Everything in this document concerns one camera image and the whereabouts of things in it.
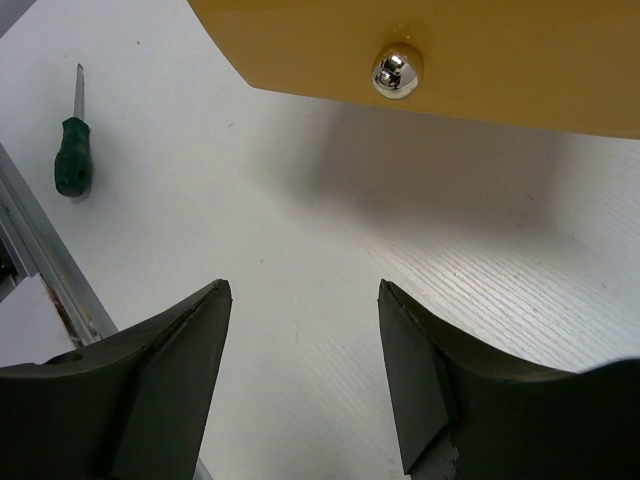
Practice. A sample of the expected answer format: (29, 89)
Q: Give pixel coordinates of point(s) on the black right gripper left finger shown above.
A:
(131, 406)

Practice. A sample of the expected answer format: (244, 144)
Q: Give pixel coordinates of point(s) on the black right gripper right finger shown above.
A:
(464, 409)

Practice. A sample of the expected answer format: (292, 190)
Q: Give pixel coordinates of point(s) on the large green-handled screwdriver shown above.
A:
(73, 164)

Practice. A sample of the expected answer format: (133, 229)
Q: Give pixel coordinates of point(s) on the yellow drawer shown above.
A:
(561, 65)

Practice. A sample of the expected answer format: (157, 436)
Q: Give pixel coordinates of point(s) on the silver open-end wrench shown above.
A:
(201, 472)

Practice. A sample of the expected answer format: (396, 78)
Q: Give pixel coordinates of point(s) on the aluminium table rail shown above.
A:
(31, 247)

